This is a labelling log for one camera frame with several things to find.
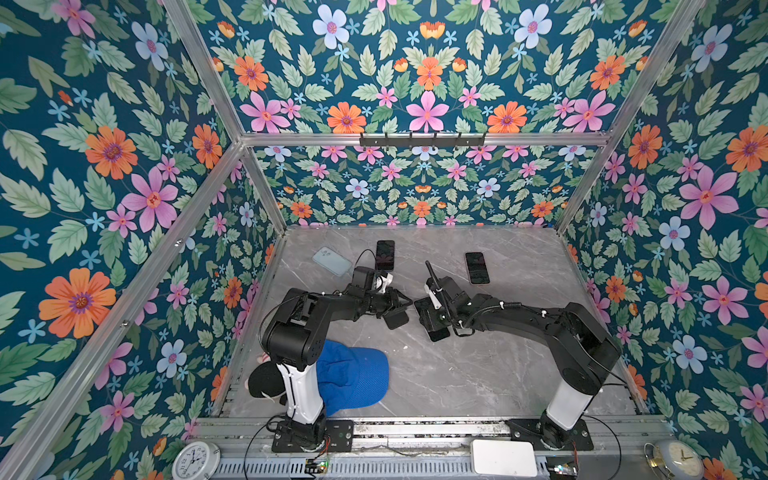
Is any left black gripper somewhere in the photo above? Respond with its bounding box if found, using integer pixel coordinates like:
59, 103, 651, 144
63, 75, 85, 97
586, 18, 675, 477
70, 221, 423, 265
361, 286, 412, 319

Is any black phone case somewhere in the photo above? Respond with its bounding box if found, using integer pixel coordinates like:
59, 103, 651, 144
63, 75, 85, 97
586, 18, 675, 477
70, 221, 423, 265
383, 308, 409, 330

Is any pink-edged smartphone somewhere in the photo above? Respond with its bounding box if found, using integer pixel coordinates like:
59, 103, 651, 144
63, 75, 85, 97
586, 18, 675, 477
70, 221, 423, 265
465, 252, 490, 285

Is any silver-edged smartphone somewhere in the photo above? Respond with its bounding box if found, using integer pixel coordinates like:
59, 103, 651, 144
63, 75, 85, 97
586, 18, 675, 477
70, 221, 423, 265
414, 297, 450, 343

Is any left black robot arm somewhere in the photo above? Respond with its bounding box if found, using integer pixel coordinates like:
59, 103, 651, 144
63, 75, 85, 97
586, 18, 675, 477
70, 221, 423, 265
260, 267, 414, 426

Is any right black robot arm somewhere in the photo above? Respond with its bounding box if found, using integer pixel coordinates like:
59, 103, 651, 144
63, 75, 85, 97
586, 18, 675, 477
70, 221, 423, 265
416, 261, 622, 450

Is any light blue phone case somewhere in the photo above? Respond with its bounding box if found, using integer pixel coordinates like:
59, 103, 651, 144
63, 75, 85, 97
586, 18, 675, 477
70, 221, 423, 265
312, 247, 353, 277

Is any blue-edged smartphone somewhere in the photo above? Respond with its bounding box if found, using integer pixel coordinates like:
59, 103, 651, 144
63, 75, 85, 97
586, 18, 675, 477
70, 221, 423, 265
375, 240, 395, 272

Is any blue baseball cap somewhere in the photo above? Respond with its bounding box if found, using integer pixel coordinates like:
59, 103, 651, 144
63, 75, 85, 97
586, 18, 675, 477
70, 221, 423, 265
317, 340, 390, 416

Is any black plush toy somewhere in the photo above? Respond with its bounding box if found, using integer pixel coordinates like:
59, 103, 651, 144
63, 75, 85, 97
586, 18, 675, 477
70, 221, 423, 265
245, 360, 287, 405

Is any white rectangular box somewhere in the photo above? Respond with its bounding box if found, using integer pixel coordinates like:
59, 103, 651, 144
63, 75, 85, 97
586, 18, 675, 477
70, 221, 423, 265
470, 439, 538, 478

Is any silver alarm clock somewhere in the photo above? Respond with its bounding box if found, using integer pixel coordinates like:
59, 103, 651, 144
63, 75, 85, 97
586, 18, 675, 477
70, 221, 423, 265
643, 439, 705, 480

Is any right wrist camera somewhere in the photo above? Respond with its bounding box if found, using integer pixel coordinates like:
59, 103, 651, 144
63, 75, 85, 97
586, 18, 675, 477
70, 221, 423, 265
424, 280, 448, 310

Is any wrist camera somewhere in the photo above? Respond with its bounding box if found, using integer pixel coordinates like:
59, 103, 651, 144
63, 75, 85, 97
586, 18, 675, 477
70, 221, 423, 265
349, 266, 394, 296
424, 280, 448, 310

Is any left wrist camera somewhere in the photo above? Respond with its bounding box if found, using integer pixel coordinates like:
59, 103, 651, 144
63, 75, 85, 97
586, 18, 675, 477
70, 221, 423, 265
349, 266, 394, 296

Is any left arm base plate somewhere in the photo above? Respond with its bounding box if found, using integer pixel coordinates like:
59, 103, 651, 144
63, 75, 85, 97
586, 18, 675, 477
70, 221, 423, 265
271, 418, 355, 453

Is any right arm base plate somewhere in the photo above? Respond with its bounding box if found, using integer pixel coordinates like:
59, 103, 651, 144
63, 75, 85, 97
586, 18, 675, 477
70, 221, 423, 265
504, 415, 594, 451

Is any black hook rail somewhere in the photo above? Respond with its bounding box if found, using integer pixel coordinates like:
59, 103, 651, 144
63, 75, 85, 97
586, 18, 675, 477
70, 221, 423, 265
358, 132, 486, 149

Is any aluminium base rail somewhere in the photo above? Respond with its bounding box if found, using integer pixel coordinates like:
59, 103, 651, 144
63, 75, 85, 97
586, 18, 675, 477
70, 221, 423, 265
193, 415, 673, 479

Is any white wall clock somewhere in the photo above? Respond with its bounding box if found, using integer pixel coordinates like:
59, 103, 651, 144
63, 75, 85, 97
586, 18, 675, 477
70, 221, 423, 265
171, 441, 221, 480

